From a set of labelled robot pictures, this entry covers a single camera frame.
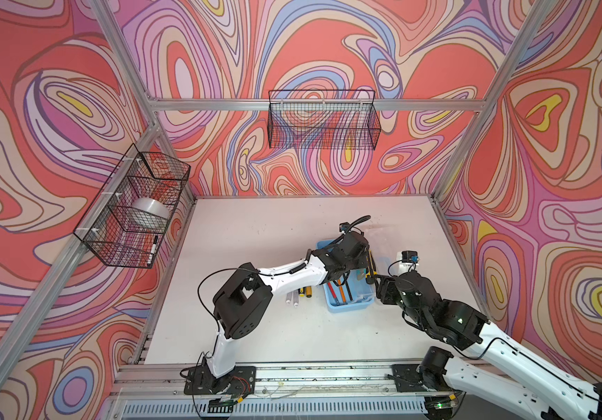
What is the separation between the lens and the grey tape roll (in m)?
0.70

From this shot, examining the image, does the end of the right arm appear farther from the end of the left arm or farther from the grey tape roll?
the grey tape roll

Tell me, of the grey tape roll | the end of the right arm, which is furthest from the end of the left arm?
the grey tape roll
